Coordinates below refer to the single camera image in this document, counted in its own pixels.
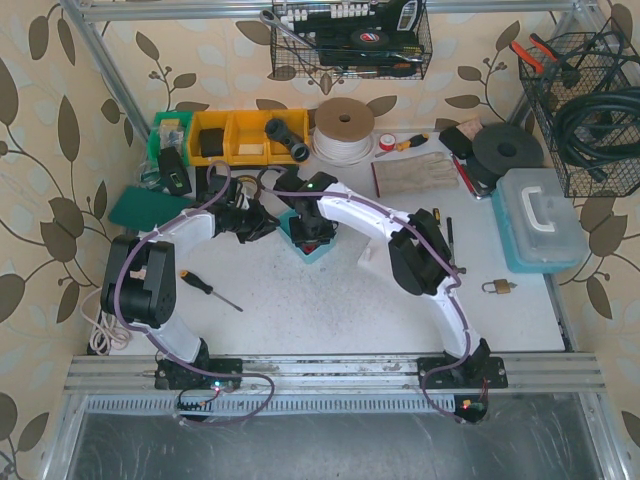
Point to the green plastic lid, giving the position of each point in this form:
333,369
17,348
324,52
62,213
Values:
142,209

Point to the white peg board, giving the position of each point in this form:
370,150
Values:
366,256

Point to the green storage bin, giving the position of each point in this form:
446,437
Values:
169,129

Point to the brass padlock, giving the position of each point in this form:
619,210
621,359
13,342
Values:
498,286

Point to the white cable spool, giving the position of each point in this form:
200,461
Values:
343,132

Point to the brown tape roll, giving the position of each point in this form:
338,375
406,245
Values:
251,188

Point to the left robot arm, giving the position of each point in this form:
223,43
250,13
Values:
139,286

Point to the right wire basket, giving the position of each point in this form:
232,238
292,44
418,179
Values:
588,112

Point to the silver wrench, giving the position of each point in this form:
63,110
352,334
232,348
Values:
269,19

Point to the metal nail pin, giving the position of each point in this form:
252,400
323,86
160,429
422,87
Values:
195,281

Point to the yellow storage bin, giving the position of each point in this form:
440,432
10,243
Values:
244,141

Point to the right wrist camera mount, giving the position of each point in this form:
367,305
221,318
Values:
288,182

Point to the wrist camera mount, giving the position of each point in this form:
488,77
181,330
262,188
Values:
240,192
288,182

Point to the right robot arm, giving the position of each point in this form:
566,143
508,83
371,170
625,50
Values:
420,259

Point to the clear toolbox white handle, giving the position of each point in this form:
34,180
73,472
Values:
537,224

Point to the top wire basket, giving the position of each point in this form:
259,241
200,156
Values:
331,41

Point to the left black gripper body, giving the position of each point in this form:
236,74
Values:
254,223

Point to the black ribbed block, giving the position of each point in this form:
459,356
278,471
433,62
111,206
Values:
202,183

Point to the black disc spool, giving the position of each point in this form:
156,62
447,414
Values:
498,148

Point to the black electrical tape roll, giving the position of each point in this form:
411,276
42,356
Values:
369,39

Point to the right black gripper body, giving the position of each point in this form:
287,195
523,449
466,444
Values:
310,236

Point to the orange handled pliers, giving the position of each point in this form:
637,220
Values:
539,46

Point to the grey pipe fitting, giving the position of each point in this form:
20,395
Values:
277,130

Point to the black box in bin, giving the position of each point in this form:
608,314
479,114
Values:
211,142

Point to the black green meter device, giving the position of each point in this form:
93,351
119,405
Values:
173,173

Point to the wire basket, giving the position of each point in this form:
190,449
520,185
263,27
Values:
331,41
588,112

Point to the light blue plastic box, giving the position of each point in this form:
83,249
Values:
308,257

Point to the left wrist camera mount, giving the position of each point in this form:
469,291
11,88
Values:
240,192

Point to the small hammer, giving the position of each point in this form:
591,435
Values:
450,239

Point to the red white tape roll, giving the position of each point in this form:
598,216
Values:
387,142

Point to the beige work glove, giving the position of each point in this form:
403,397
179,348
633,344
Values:
416,174

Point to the yellow black screwdriver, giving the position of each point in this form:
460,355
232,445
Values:
415,141

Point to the green bin rail base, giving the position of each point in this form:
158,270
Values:
260,170

